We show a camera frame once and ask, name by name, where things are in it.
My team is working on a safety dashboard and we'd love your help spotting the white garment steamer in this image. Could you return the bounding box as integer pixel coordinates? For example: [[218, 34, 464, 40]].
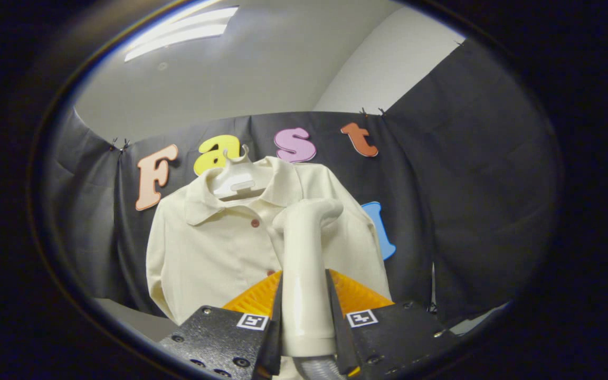
[[272, 198, 345, 380]]

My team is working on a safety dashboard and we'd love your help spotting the grey cabinet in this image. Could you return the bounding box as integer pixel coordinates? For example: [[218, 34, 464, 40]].
[[96, 298, 179, 344]]

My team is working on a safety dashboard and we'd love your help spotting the ceiling light panel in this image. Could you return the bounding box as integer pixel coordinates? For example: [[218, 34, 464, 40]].
[[125, 6, 240, 62]]

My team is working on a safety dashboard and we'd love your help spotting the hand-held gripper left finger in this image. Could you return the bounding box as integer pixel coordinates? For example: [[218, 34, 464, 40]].
[[159, 270, 284, 380]]

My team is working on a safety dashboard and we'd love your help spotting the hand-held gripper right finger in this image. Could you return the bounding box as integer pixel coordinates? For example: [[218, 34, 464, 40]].
[[326, 269, 459, 380]]

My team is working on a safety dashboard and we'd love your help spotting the black backdrop cloth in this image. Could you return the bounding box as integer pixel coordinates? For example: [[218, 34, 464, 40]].
[[40, 40, 563, 328]]

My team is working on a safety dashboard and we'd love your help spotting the white plastic hanger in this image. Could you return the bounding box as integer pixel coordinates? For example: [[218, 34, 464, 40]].
[[210, 145, 273, 202]]

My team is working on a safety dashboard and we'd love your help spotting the cream button shirt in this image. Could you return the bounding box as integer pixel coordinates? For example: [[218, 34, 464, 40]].
[[146, 156, 392, 380]]

